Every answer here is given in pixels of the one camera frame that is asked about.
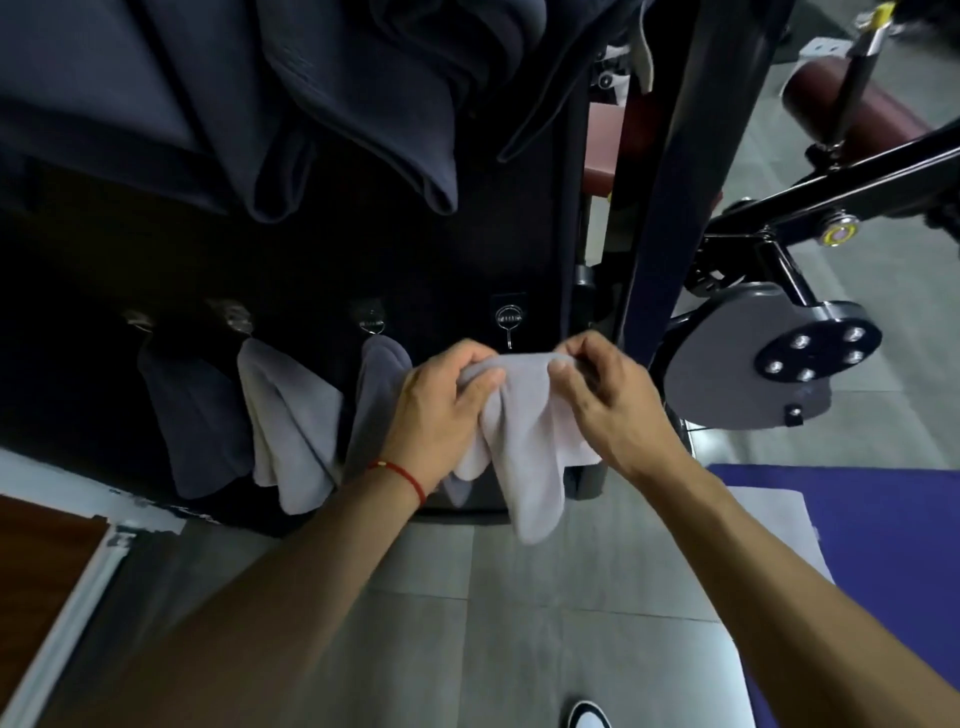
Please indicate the person's left hand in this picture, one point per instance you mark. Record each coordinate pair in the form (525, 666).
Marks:
(435, 420)

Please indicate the person's right hand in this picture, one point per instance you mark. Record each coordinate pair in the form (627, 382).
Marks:
(630, 412)

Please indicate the purple ribbed mat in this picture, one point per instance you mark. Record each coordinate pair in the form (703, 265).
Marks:
(892, 540)

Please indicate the person's right forearm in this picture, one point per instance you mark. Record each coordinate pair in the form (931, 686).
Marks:
(810, 607)

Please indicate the person's left forearm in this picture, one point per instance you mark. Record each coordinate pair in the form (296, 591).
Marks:
(247, 615)

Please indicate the black weight stack machine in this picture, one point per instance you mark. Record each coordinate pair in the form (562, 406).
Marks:
(465, 262)

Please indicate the black and white sneaker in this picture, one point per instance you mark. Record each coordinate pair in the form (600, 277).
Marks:
(589, 716)

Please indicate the small white step stool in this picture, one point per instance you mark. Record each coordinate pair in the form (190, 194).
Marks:
(825, 51)

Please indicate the white upright post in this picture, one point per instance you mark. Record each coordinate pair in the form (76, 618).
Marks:
(75, 487)

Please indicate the white wall pipe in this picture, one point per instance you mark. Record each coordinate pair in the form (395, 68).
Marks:
(67, 622)

